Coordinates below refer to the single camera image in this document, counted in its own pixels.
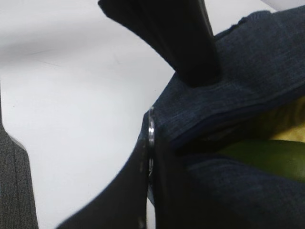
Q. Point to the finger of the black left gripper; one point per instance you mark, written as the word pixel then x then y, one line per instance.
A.
pixel 178 30

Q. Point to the dark blue lunch bag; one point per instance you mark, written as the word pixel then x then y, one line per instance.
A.
pixel 263 65

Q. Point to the yellow pear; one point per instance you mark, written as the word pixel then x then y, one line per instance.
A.
pixel 284 123

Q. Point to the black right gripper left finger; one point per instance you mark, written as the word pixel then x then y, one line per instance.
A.
pixel 122 205

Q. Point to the green cucumber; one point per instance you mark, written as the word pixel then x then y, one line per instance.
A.
pixel 278 157

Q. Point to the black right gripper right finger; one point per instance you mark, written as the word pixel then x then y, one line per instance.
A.
pixel 177 201

